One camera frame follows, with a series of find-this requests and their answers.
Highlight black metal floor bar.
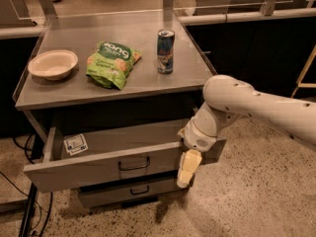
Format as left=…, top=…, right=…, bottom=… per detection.
left=18, top=184, right=38, bottom=237

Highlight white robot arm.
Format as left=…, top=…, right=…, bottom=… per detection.
left=177, top=75, right=316, bottom=188

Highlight grey metal drawer cabinet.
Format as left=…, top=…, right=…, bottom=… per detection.
left=16, top=10, right=211, bottom=207

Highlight grey top drawer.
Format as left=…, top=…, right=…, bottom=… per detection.
left=23, top=118, right=227, bottom=194

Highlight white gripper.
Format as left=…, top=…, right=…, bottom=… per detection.
left=177, top=114, right=218, bottom=188

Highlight grey bottom drawer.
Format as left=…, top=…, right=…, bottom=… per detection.
left=78, top=171, right=181, bottom=208

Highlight white paper bowl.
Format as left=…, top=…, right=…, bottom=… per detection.
left=28, top=49, right=78, bottom=81

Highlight grey drawer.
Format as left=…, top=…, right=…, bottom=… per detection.
left=78, top=171, right=181, bottom=208
left=23, top=118, right=227, bottom=194

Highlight blue energy drink can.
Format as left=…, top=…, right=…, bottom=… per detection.
left=157, top=29, right=175, bottom=74

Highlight wooden frame stand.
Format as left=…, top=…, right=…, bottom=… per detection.
left=291, top=44, right=316, bottom=97

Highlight black floor cables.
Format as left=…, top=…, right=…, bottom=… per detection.
left=0, top=133, right=55, bottom=237

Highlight white label sticker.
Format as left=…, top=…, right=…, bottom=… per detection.
left=63, top=134, right=88, bottom=155

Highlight green chips bag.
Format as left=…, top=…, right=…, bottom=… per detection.
left=86, top=41, right=142, bottom=90

